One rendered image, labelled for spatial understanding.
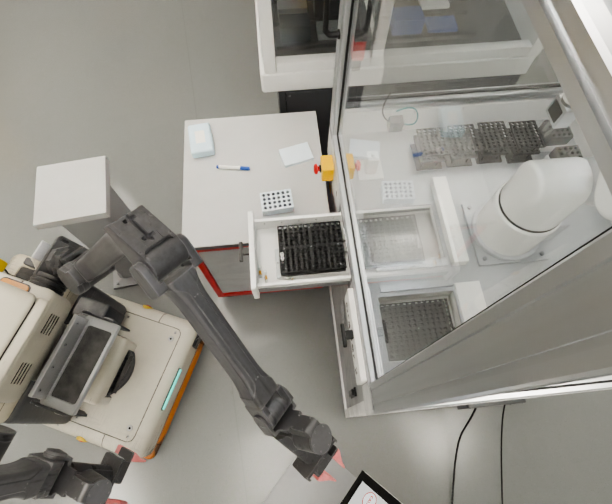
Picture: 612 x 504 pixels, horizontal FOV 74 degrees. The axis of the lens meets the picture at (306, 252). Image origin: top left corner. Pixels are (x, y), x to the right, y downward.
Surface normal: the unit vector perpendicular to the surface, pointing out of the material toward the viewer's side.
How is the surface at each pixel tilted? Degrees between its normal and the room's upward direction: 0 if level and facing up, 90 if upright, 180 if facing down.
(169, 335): 0
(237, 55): 0
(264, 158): 0
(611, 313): 90
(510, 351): 90
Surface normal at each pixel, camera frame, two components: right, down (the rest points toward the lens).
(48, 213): 0.00, -0.39
